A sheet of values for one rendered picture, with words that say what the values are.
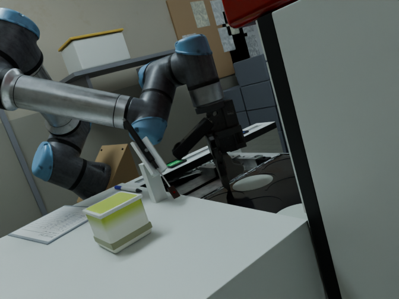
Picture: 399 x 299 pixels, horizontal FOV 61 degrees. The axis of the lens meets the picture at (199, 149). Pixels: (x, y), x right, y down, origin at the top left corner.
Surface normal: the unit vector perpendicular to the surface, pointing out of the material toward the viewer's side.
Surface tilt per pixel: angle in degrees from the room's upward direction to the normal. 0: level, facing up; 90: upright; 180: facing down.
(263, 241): 0
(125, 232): 90
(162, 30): 90
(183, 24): 90
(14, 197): 90
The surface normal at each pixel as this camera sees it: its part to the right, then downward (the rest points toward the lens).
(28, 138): 0.61, -0.02
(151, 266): -0.29, -0.93
